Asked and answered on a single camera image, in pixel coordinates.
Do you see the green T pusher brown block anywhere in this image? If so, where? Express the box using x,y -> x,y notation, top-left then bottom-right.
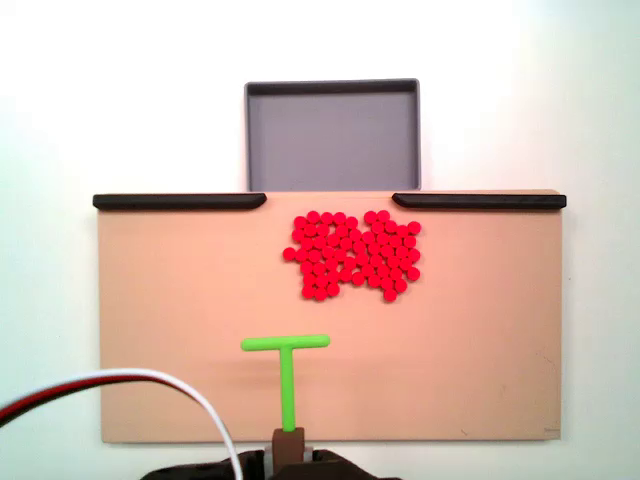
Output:
240,333 -> 331,471

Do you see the beige rectangular board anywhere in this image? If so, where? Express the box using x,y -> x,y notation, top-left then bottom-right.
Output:
94,188 -> 567,445

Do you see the grey shallow tray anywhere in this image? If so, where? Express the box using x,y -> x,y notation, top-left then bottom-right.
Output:
243,77 -> 423,192

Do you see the red white black servo cable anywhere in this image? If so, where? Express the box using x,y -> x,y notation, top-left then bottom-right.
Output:
0,368 -> 245,480

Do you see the black rail strip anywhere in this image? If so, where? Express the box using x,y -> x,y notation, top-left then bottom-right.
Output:
391,192 -> 568,211
92,192 -> 268,212

